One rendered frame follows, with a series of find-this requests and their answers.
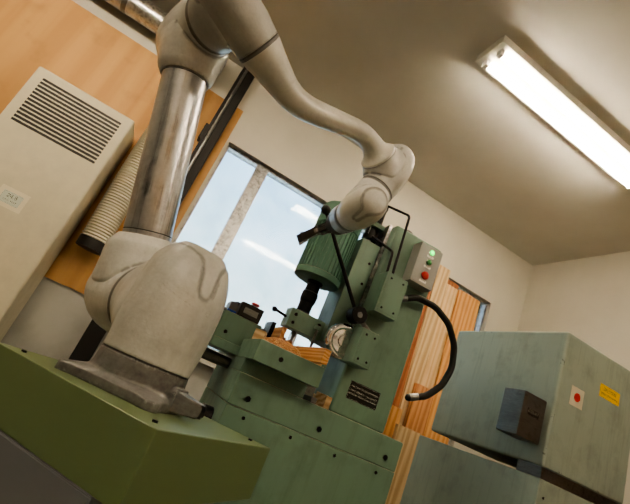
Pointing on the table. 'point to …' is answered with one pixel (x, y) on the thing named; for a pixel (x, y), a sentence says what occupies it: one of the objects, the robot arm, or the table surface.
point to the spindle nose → (309, 296)
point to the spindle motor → (326, 256)
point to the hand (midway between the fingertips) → (317, 235)
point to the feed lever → (348, 284)
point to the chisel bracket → (301, 323)
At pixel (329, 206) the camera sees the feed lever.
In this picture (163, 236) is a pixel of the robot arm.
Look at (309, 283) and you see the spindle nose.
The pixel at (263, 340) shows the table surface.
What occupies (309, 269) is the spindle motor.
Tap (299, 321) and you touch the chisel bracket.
